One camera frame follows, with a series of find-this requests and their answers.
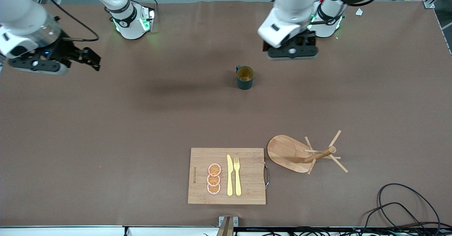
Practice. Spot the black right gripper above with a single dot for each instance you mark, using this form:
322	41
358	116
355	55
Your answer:
66	49

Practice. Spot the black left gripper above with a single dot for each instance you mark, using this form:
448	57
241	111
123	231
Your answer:
265	46

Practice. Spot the dark green cup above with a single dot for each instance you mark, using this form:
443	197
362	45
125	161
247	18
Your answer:
244	84

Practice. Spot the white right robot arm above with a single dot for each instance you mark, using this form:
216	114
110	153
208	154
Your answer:
21	20

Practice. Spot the wooden cup rack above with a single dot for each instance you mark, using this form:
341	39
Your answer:
286	153

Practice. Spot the small white paper scrap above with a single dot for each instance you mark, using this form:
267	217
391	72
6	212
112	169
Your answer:
359	12

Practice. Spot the brown table cover mat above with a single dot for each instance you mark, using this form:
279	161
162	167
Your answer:
212	123

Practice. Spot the bamboo cutting board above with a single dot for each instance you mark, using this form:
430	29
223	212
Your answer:
247	179

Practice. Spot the yellow plastic fork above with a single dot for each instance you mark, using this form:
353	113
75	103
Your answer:
238	183

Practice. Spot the orange slice toy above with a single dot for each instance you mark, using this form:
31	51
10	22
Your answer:
214	169
213	189
213	180

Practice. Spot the yellow plastic knife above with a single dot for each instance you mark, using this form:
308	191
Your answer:
230	179

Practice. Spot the metal bracket with wooden post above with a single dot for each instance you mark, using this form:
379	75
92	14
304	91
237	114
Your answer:
227	225

